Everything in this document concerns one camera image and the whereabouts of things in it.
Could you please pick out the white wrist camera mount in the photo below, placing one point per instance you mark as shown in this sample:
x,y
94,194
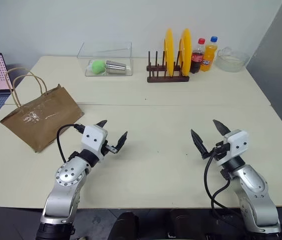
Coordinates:
x,y
238,143
93,138

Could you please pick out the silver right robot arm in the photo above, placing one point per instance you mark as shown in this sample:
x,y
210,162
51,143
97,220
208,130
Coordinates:
x,y
255,190

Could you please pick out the dark rounded shape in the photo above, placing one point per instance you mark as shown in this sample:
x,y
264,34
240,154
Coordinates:
x,y
185,225
124,226

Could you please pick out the clear plastic box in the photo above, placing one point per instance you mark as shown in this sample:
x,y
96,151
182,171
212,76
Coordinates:
x,y
120,53

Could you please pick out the cola bottle red cap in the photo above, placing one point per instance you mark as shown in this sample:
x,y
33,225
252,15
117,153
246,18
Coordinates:
x,y
197,58

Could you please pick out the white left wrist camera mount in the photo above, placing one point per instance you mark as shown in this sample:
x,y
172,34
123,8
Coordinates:
x,y
93,138

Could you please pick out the yellow plate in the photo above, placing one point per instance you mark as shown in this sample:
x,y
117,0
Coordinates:
x,y
168,50
186,50

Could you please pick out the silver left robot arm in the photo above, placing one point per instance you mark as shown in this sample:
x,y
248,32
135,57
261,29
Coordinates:
x,y
66,180

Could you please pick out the green fuzzy ball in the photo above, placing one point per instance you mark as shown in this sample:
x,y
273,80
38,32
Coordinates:
x,y
97,67

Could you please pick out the metal cup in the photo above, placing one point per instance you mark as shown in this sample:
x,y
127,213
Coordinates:
x,y
115,67

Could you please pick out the dark wooden plate rack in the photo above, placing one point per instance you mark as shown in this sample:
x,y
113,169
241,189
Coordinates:
x,y
168,79

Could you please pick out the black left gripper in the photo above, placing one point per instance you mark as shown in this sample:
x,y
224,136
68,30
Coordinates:
x,y
108,149

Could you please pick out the clear glass bowl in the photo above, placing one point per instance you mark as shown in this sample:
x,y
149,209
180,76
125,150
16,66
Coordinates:
x,y
230,62

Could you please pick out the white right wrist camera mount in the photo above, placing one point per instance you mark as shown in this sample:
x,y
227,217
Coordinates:
x,y
238,143

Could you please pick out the orange soda bottle blue cap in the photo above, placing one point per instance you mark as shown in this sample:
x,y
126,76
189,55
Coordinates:
x,y
208,57

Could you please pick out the brown paper bag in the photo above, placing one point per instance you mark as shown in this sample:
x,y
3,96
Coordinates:
x,y
46,112

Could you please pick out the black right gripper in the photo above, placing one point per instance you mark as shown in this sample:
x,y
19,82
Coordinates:
x,y
220,150

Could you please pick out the grey partition panel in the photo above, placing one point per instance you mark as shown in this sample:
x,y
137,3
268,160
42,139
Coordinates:
x,y
280,75

